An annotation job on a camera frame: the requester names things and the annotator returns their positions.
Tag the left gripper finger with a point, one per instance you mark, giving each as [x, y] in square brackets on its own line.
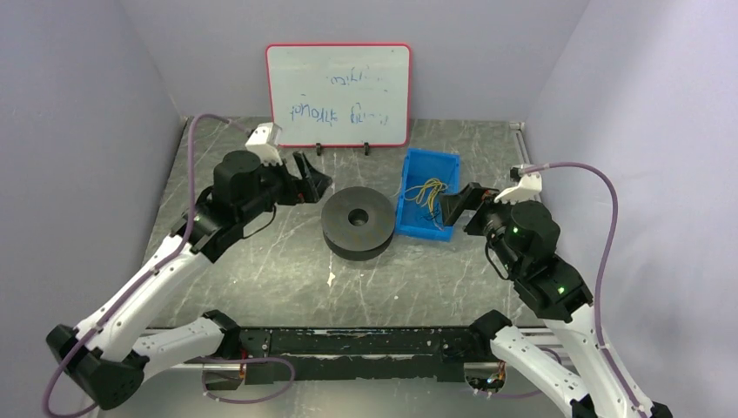
[312, 190]
[307, 171]

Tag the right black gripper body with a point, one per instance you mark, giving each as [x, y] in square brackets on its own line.
[477, 209]

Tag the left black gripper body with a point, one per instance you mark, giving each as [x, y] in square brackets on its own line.
[293, 183]

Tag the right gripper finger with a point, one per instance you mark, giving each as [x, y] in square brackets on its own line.
[451, 211]
[471, 193]

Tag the black cable spool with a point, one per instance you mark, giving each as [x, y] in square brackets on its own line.
[358, 223]

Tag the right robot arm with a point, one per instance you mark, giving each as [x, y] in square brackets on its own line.
[524, 238]

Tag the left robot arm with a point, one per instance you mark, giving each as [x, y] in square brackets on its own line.
[107, 354]

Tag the blue plastic bin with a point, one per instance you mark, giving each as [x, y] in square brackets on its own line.
[426, 175]

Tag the red framed whiteboard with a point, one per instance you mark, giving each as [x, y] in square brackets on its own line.
[340, 94]

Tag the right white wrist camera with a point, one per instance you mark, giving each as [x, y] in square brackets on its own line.
[526, 186]

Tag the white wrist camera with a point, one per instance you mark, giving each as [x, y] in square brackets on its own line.
[262, 142]
[526, 186]

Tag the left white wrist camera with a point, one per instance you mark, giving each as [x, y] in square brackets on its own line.
[262, 142]

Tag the aluminium side rail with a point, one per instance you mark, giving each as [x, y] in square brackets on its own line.
[517, 130]

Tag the black base frame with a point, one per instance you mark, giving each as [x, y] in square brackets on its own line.
[364, 353]

